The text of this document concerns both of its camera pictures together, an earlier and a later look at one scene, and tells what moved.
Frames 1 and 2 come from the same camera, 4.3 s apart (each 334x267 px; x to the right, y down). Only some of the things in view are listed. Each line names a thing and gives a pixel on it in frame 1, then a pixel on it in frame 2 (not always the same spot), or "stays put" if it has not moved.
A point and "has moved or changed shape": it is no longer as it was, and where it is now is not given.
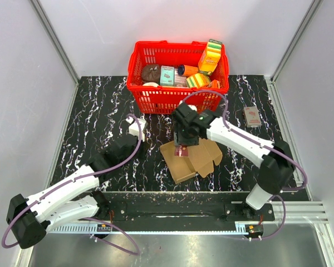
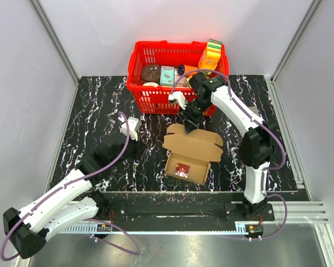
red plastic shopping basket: x=162 y=99 stays put
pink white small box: x=180 y=81 stays put
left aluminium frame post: x=56 y=40 stays put
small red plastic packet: x=181 y=150 → x=182 y=170
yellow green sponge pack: x=210 y=57 stays put
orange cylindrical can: x=185 y=70 stays put
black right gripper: x=179 y=139 → x=190 y=126
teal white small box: x=167 y=75 stays put
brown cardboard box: x=201 y=160 has moved or changed shape
